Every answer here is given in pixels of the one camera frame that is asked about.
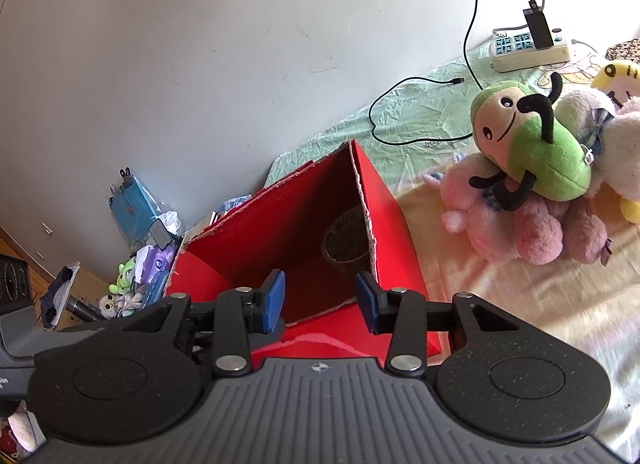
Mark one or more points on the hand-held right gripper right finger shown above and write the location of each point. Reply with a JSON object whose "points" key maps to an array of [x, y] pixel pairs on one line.
{"points": [[367, 301]]}

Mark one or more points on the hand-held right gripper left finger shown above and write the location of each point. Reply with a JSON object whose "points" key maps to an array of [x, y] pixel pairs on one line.
{"points": [[272, 301]]}

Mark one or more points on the grey woven basket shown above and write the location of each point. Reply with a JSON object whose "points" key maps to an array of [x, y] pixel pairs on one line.
{"points": [[345, 244]]}

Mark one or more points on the red cardboard box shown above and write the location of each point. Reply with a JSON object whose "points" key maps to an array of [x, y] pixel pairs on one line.
{"points": [[390, 224]]}

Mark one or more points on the dark blue cloth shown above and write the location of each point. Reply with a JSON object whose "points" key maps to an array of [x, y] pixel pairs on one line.
{"points": [[55, 294]]}

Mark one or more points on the small white plush toy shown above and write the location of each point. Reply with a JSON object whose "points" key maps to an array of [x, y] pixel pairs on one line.
{"points": [[107, 304]]}

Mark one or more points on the blue checkered cloth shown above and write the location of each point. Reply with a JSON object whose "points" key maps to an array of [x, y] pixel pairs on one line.
{"points": [[235, 204]]}

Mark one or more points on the green frog toy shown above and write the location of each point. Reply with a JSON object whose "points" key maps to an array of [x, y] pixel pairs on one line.
{"points": [[122, 276]]}

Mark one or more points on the purple packet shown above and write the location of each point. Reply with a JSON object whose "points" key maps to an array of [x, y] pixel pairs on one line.
{"points": [[159, 261]]}

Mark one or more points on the small standing mirror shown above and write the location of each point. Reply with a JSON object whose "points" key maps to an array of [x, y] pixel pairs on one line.
{"points": [[160, 233]]}

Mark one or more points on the pink plush toy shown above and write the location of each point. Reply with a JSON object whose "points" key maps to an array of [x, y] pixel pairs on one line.
{"points": [[500, 229]]}

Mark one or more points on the pale yellow blanket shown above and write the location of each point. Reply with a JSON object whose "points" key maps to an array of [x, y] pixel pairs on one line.
{"points": [[525, 304]]}

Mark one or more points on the blue bag with clips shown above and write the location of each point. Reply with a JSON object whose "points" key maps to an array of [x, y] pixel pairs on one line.
{"points": [[132, 209]]}

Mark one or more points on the green cartoon bedsheet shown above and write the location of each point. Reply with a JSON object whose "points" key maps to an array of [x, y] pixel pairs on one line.
{"points": [[425, 109]]}

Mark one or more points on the green bean plush toy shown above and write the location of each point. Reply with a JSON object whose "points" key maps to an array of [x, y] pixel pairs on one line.
{"points": [[550, 159]]}

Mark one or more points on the white power strip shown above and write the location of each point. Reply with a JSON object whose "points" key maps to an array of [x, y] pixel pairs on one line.
{"points": [[510, 46]]}

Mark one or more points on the black charger adapter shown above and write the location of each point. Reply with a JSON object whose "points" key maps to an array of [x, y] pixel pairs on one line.
{"points": [[540, 29]]}

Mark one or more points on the yellow plush toy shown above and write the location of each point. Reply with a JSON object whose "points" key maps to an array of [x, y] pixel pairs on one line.
{"points": [[620, 84]]}

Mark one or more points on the floral cloth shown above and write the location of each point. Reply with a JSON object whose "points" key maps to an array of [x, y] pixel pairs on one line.
{"points": [[625, 49]]}

